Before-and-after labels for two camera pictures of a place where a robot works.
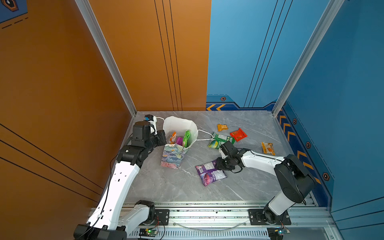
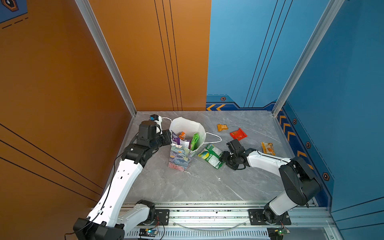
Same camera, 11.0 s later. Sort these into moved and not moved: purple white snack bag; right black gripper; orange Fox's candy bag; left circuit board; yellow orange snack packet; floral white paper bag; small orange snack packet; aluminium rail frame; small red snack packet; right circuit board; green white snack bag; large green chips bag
Moved: large green chips bag; purple white snack bag; orange Fox's candy bag; floral white paper bag; green white snack bag
Not moved: small orange snack packet; small red snack packet; aluminium rail frame; right circuit board; right black gripper; left circuit board; yellow orange snack packet
